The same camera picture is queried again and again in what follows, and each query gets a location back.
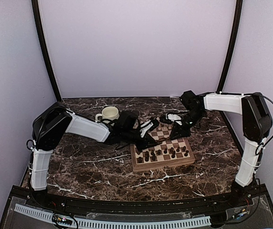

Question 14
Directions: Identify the wooden chess board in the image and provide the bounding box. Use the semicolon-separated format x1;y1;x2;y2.
130;128;195;172

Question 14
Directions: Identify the dark tall piece front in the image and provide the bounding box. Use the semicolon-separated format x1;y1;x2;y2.
145;151;150;162

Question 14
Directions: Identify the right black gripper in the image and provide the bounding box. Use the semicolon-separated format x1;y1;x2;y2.
171;109;206;139

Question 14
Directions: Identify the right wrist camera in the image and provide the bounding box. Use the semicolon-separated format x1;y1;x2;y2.
179;90;198;110

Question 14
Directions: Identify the left black frame post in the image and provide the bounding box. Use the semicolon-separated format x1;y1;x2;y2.
31;0;62;102

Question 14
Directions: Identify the right black frame post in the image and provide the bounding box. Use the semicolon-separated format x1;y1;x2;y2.
216;0;243;92

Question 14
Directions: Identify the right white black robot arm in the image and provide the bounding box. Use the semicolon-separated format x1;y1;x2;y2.
164;91;273;187

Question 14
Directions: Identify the white pieces back row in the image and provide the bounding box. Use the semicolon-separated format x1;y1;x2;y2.
157;123;172;131

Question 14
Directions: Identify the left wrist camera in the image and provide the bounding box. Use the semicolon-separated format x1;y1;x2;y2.
115;111;138;131

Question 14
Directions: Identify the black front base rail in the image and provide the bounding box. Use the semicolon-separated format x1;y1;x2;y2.
1;185;273;229

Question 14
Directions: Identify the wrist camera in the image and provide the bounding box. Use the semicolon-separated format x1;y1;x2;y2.
179;90;198;110
115;111;138;131

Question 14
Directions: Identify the white ribbed mug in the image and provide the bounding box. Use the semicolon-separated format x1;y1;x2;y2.
95;106;120;122

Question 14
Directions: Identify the white slotted cable duct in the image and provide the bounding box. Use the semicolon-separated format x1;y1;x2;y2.
14;204;211;229

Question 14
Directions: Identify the black frame post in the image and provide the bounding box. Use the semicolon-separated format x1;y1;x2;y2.
216;0;243;92
31;0;62;102

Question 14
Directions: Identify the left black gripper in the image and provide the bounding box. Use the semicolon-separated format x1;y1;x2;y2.
122;129;158;152

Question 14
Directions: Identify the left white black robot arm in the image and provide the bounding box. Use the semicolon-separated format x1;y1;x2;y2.
26;102;159;208

